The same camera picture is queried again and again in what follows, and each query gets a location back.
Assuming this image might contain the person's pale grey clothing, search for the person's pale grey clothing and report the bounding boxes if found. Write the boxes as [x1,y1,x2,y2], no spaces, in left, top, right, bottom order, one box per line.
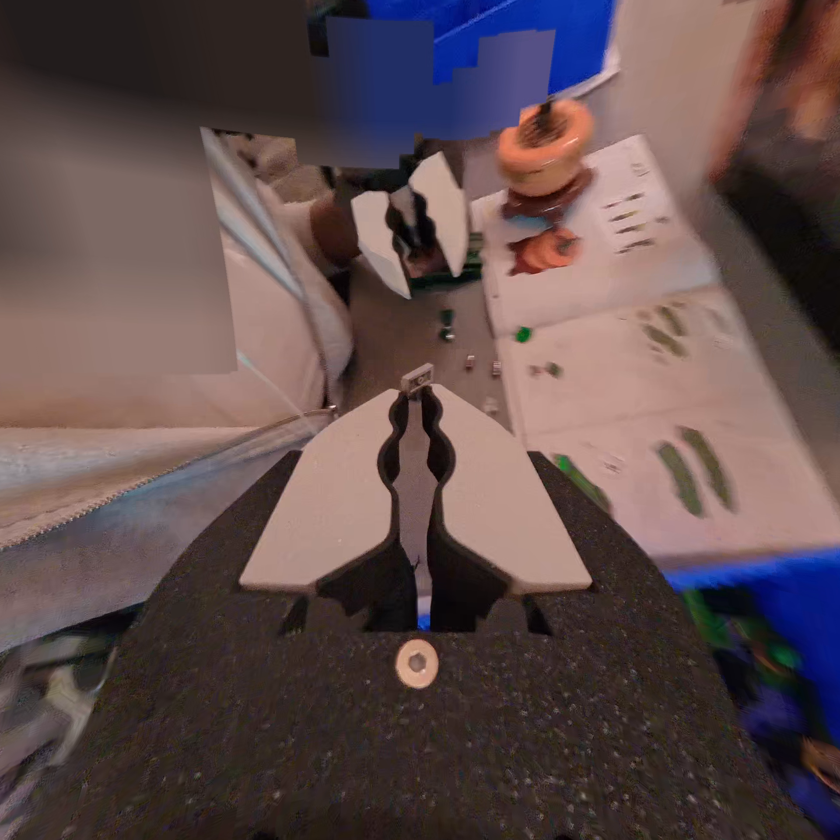
[0,406,342,652]

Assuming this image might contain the person's left forearm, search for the person's left forearm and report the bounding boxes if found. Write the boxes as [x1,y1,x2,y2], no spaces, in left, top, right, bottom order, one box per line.
[210,130,358,413]

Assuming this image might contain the dark flower print set box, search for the dark flower print set box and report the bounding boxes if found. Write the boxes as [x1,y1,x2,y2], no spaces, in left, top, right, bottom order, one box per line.
[707,0,840,332]

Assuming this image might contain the white instruction booklet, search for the white instruction booklet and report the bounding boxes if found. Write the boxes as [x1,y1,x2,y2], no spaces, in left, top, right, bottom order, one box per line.
[469,134,840,567]

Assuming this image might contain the pink brick flower pot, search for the pink brick flower pot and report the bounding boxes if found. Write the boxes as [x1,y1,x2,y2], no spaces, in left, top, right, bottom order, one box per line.
[494,98,597,224]

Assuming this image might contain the pile of green brick pieces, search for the pile of green brick pieces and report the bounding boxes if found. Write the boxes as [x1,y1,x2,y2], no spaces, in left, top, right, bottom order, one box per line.
[681,589,809,680]

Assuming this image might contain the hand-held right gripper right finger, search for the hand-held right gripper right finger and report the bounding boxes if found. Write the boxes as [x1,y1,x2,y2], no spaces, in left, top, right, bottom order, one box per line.
[425,384,593,621]

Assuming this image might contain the person's left hand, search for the person's left hand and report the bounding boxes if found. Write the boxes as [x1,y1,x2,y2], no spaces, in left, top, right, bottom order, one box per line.
[310,196,363,269]

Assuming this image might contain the blue plastic bin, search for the blue plastic bin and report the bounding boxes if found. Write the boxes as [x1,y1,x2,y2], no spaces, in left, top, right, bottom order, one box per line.
[367,0,622,97]

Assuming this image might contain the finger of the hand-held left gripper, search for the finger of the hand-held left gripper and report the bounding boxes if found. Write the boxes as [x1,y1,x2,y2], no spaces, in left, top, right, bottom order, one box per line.
[407,152,471,278]
[351,190,414,301]

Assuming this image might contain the blue parts bin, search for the blue parts bin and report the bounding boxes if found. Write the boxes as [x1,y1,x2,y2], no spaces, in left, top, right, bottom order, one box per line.
[661,550,840,840]

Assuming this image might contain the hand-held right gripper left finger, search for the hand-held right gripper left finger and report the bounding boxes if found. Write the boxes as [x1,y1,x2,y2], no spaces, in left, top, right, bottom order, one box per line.
[239,388,418,618]

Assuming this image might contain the green brick assembly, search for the green brick assembly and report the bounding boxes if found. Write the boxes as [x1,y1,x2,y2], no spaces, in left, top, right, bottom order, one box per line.
[411,236,485,291]

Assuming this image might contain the green leaf brick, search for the green leaf brick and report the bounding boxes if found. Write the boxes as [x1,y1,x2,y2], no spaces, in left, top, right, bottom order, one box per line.
[553,453,613,517]

